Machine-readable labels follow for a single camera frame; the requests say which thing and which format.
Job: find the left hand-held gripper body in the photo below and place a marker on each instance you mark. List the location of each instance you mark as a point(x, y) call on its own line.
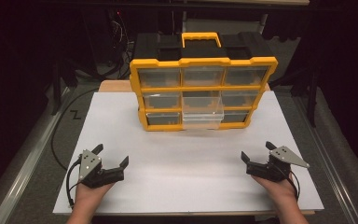
point(88, 163)

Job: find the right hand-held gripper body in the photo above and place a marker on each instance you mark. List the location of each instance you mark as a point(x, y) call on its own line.
point(284, 157)

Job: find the pulled-out clear plastic drawer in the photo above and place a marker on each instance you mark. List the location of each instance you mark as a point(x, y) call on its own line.
point(202, 116)

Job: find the yellow and black organizer cabinet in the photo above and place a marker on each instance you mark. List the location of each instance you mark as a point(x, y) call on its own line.
point(199, 60)

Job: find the person's left hand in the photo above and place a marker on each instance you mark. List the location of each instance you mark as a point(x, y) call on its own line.
point(88, 196)

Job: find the person's right hand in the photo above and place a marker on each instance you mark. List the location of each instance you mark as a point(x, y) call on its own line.
point(278, 191)

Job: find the black metal stand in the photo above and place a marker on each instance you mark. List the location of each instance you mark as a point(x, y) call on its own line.
point(57, 90)
point(313, 93)

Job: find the set of closed clear bins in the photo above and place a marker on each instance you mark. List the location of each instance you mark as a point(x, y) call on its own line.
point(160, 77)

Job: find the metal floor rail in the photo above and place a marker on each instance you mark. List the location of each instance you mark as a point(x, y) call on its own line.
point(28, 161)
point(332, 174)

